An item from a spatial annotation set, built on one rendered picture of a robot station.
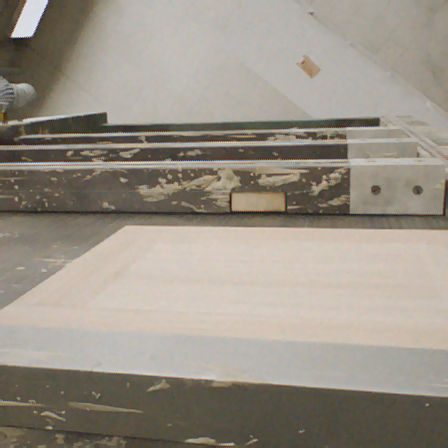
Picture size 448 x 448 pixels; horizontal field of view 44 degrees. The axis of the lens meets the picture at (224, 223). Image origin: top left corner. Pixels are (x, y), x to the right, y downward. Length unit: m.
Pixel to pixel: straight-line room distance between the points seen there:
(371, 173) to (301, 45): 3.65
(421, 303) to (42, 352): 0.28
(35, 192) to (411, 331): 0.67
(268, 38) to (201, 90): 1.83
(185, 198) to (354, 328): 0.48
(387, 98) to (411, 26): 1.48
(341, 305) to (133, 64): 6.02
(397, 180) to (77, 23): 6.04
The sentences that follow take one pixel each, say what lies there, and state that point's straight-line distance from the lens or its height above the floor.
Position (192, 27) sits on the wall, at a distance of 6.10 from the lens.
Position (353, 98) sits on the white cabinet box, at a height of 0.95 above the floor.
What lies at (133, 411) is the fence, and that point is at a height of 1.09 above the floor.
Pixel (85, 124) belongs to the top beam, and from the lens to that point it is 2.20.
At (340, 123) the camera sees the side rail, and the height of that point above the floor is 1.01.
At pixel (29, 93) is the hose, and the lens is 1.70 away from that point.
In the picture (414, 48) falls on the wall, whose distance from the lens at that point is 5.76.
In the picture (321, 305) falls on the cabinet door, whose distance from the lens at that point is 0.44.
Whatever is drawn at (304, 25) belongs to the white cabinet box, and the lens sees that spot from 4.40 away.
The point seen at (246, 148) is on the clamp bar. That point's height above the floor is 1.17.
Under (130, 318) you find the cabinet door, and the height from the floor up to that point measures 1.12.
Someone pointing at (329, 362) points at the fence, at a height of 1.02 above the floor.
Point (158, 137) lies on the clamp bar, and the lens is 1.43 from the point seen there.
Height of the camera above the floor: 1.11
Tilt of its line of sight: level
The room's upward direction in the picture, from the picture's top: 52 degrees counter-clockwise
